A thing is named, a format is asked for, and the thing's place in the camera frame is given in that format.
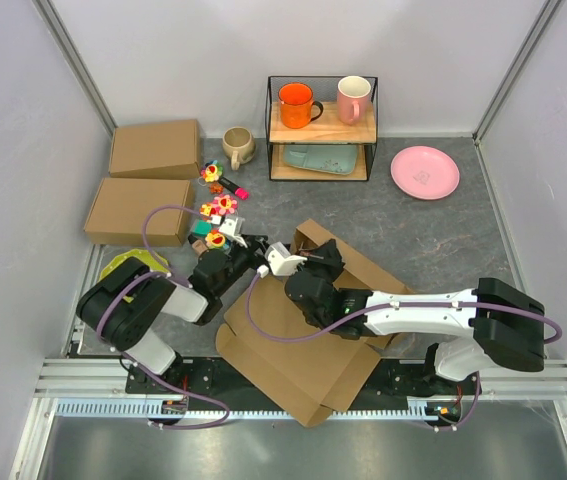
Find pink round plate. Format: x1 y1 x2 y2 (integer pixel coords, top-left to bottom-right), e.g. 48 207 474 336
390 146 460 201

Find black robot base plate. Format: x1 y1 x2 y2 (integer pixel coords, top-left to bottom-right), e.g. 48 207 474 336
125 355 482 409

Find pink flower plush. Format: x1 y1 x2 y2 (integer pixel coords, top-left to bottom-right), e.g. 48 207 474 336
212 194 238 216

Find black wire wooden shelf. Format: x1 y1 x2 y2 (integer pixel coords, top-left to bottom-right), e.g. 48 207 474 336
264 75 379 182

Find brown small bottle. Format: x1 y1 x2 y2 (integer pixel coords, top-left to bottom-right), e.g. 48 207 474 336
188 237 209 257

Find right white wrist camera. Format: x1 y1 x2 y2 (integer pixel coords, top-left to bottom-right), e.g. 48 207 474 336
265 242 307 277

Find teal rectangular ceramic plate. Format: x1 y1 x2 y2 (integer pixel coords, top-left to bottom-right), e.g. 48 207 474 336
283 144 358 175

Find cardboard box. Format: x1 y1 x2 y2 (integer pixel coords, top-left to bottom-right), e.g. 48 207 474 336
108 119 201 180
214 217 417 428
84 178 194 248

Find small orange flower charm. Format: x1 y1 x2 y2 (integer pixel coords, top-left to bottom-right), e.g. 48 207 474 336
209 183 223 194

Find beige ceramic mug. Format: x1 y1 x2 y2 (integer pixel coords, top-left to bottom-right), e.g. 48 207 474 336
222 127 256 171

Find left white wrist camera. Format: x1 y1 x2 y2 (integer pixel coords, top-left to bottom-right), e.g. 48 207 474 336
218 215 248 248

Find pink ceramic mug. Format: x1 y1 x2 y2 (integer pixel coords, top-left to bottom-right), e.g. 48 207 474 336
337 76 372 125

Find green dotted plate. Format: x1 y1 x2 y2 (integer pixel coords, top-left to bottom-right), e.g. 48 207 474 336
98 249 169 281

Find pink black highlighter pen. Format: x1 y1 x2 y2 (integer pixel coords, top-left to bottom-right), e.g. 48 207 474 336
219 177 249 200

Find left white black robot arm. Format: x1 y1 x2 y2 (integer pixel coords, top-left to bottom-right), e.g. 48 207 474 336
76 235 269 393

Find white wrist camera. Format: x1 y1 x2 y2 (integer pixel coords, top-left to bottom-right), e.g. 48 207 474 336
265 242 307 277
218 215 248 248

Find rainbow flower plush lower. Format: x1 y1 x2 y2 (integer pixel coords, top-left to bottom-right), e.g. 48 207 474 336
205 230 228 249

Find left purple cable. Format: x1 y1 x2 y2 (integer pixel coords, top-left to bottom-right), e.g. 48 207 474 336
97 204 232 431

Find rainbow flower plush top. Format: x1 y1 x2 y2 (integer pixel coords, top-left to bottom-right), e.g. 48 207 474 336
200 160 223 183

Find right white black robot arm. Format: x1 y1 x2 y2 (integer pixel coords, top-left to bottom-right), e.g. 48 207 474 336
277 240 545 394

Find teal block toy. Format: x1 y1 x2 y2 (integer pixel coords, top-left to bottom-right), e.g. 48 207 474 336
190 220 214 239

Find grey slotted cable duct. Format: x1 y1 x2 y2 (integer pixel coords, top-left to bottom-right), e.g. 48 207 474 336
56 398 438 421

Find rainbow flower plush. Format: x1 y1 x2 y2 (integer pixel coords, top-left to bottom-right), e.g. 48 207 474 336
205 230 228 249
200 160 223 183

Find yellow flower plush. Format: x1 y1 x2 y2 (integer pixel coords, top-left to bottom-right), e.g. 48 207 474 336
199 203 221 223

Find orange enamel mug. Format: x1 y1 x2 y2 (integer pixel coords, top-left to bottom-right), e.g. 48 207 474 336
278 82 324 129

